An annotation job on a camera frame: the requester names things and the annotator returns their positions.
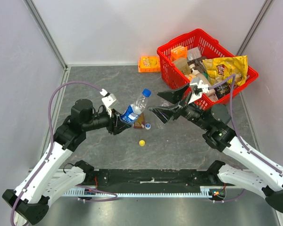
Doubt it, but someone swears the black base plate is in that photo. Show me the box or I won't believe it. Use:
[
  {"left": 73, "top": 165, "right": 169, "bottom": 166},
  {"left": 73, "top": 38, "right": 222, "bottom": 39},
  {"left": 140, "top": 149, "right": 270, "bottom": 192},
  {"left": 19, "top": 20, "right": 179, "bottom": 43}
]
[{"left": 83, "top": 169, "right": 224, "bottom": 193}]

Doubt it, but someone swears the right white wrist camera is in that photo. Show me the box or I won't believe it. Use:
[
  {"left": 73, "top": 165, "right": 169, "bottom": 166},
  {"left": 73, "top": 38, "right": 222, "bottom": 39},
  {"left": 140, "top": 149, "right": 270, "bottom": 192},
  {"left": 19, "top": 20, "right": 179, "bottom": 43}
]
[{"left": 188, "top": 77, "right": 209, "bottom": 104}]

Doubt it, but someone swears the white blue bottle cap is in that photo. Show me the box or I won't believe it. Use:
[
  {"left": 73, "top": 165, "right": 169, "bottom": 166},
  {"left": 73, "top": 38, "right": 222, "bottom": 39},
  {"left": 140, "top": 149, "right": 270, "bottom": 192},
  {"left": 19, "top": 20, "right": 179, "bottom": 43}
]
[{"left": 145, "top": 123, "right": 151, "bottom": 130}]

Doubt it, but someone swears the blue Pocari Sweat bottle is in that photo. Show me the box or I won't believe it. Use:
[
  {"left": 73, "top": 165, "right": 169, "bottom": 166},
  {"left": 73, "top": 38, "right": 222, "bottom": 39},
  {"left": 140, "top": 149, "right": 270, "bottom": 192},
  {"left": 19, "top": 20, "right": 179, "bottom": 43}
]
[{"left": 161, "top": 100, "right": 169, "bottom": 107}]

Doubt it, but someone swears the red plastic shopping basket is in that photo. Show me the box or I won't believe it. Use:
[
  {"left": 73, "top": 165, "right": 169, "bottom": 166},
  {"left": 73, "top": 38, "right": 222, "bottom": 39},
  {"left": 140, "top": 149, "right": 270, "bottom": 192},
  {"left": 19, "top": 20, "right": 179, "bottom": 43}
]
[{"left": 157, "top": 28, "right": 259, "bottom": 110}]

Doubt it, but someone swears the beige bottle in basket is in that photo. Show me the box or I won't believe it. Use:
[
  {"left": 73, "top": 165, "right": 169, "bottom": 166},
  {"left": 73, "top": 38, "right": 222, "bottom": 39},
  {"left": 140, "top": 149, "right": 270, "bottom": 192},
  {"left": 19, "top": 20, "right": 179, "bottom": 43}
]
[{"left": 189, "top": 64, "right": 211, "bottom": 87}]

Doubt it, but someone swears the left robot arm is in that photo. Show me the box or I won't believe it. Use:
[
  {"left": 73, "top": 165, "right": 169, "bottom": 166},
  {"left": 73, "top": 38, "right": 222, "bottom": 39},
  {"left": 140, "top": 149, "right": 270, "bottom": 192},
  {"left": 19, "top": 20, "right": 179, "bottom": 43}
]
[{"left": 2, "top": 99, "right": 131, "bottom": 225}]

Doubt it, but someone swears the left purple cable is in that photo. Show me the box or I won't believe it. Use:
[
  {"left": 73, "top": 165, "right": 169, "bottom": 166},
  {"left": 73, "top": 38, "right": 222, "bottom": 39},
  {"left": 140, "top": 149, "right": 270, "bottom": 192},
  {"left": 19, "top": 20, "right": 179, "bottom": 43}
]
[{"left": 9, "top": 81, "right": 118, "bottom": 226}]

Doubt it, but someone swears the orange snack box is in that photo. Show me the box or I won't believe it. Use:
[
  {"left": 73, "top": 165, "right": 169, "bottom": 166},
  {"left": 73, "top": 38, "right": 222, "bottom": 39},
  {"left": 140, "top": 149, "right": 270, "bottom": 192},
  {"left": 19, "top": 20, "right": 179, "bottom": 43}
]
[{"left": 138, "top": 56, "right": 161, "bottom": 73}]

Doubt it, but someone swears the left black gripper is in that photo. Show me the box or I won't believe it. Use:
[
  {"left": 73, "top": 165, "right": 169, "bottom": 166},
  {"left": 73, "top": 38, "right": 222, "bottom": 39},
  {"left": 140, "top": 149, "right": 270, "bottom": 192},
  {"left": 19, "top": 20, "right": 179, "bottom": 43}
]
[{"left": 83, "top": 107, "right": 132, "bottom": 135}]

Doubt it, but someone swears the black snack packet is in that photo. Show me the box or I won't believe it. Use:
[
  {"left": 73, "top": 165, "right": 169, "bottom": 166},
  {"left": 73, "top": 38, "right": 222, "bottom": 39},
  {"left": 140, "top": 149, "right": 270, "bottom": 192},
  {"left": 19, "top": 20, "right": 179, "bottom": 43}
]
[{"left": 214, "top": 82, "right": 231, "bottom": 99}]

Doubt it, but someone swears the orange box in basket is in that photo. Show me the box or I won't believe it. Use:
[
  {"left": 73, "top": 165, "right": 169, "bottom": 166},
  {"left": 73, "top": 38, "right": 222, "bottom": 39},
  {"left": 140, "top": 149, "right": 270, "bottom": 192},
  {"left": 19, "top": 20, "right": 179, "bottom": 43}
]
[{"left": 170, "top": 46, "right": 188, "bottom": 62}]

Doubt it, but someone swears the brown tea bottle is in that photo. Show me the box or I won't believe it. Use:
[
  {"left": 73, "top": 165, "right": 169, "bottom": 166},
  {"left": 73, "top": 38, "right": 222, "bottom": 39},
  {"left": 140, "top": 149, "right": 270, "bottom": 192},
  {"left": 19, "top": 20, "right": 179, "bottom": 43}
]
[{"left": 133, "top": 113, "right": 145, "bottom": 129}]

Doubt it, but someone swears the clear plastic bottle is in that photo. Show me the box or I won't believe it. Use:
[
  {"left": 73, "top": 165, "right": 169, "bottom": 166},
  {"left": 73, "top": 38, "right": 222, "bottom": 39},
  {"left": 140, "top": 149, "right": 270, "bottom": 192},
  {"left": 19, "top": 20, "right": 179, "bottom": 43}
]
[{"left": 120, "top": 94, "right": 148, "bottom": 125}]

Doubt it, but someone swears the clear plastic packet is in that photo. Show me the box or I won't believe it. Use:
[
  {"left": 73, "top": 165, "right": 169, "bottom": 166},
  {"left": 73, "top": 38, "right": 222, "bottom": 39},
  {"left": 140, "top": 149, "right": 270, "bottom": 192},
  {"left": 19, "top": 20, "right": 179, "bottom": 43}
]
[{"left": 187, "top": 47, "right": 202, "bottom": 61}]

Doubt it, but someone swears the yellow tea bottle cap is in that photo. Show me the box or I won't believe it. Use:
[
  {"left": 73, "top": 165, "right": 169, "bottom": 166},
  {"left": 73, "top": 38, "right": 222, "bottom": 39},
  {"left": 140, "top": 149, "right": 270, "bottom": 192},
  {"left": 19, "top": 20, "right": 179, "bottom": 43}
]
[{"left": 139, "top": 140, "right": 145, "bottom": 146}]

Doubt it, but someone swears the yellow Lays chips bag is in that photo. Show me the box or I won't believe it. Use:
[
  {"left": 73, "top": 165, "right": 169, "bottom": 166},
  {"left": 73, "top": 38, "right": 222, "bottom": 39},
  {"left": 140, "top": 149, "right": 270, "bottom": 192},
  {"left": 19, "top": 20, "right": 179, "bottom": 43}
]
[{"left": 202, "top": 56, "right": 248, "bottom": 86}]

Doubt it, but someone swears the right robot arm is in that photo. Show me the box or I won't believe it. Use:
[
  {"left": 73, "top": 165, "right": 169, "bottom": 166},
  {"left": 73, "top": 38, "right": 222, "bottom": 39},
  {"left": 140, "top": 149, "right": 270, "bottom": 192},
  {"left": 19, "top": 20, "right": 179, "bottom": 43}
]
[{"left": 148, "top": 82, "right": 283, "bottom": 213}]

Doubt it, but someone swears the white cable duct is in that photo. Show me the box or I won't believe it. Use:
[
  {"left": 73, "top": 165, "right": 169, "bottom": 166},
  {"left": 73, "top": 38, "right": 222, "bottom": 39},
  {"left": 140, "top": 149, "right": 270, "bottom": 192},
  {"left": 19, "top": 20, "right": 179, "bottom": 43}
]
[{"left": 62, "top": 187, "right": 213, "bottom": 198}]

